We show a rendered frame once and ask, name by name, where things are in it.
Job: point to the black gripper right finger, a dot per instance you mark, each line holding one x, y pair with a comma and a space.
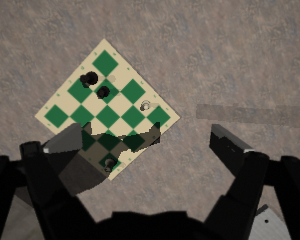
233, 215

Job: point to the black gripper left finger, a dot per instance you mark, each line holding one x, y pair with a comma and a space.
60, 216

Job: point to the green and cream chessboard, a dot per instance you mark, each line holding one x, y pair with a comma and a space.
115, 126

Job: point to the white chess pawn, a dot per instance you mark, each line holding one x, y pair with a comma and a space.
145, 105

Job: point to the white rook chess piece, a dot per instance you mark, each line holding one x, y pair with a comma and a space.
109, 163

